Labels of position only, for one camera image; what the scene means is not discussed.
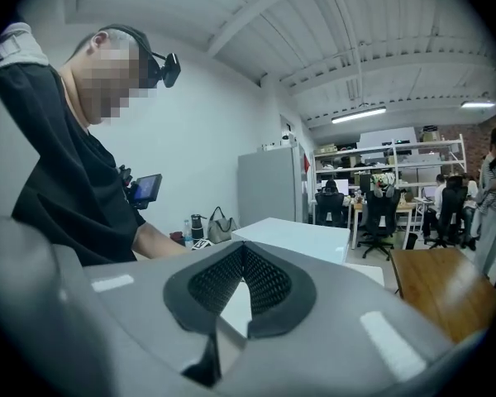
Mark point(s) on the black office chair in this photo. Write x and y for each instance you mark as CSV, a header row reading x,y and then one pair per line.
x,y
379,217
450,209
331,209

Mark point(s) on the ceiling tube light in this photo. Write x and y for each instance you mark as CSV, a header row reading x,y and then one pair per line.
x,y
359,115
478,104

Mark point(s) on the black head-mounted camera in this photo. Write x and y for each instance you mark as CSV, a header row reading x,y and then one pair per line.
x,y
169,70

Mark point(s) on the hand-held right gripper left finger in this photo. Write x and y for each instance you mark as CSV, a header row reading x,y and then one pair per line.
x,y
157,288

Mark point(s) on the red and black box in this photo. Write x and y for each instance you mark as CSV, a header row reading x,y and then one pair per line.
x,y
177,237

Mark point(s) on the person's head and neck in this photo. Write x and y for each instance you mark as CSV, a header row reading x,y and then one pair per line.
x,y
103,81

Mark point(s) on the black waste bin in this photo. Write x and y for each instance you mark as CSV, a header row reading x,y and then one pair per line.
x,y
411,241

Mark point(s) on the white microwave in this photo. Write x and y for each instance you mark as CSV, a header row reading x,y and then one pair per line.
x,y
293,238

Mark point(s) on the colourful clothing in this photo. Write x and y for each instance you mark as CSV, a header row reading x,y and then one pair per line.
x,y
386,184

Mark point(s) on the black insulated bottle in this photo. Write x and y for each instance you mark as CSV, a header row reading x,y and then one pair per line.
x,y
197,226

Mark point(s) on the black monitor mounting rig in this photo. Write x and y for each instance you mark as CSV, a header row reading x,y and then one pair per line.
x,y
126,182

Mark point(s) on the person's black shirt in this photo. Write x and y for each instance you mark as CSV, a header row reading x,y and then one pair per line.
x,y
70,180

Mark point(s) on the person's left forearm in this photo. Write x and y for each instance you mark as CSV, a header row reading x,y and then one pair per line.
x,y
157,242

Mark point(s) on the white metal shelving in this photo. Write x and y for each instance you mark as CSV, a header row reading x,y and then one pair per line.
x,y
397,155

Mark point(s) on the tall grey cabinet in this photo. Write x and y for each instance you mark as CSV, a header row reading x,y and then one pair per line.
x,y
268,184

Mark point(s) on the clear plastic water bottle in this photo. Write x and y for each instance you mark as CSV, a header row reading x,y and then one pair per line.
x,y
187,234

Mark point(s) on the brown wooden table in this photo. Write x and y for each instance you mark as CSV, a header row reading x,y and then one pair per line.
x,y
442,288

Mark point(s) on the small black monitor screen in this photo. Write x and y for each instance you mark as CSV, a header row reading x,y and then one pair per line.
x,y
147,189

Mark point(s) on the striped fabric bag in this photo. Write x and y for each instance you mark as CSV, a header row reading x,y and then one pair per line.
x,y
221,228

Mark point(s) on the wooden-top white-frame desk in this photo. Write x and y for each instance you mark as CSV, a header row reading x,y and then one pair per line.
x,y
405,207

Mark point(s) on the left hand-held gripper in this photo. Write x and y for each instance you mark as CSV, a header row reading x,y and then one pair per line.
x,y
201,244

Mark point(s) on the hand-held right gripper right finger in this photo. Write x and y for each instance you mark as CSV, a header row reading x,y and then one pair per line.
x,y
347,304

